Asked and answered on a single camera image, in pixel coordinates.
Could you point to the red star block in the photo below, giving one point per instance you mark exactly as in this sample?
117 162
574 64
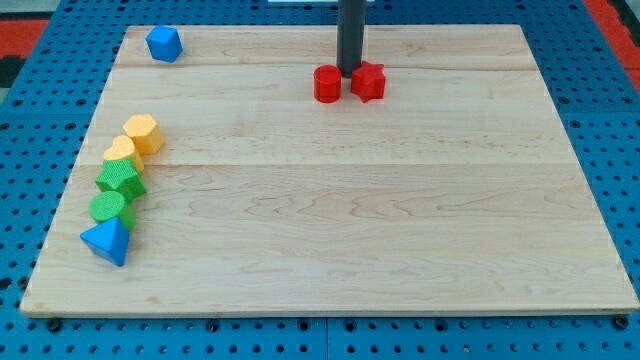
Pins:
368 81

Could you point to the green star block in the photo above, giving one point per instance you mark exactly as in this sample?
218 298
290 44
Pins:
121 176

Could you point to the red cylinder block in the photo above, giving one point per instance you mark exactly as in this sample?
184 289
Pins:
327 83

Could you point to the light wooden board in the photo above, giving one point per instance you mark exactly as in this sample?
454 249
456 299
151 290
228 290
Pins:
457 194

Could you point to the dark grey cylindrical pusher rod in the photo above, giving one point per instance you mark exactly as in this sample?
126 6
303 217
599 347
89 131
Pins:
350 35

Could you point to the yellow hexagonal block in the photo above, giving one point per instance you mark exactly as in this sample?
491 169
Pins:
145 133

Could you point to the yellow heart block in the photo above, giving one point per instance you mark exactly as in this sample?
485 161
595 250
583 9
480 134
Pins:
123 147

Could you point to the blue hexagonal block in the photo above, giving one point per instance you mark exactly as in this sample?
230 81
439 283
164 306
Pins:
164 43

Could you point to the green cylinder block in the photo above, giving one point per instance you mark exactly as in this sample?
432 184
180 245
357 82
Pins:
112 204

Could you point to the blue triangular block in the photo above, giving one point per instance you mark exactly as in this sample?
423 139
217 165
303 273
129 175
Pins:
108 240

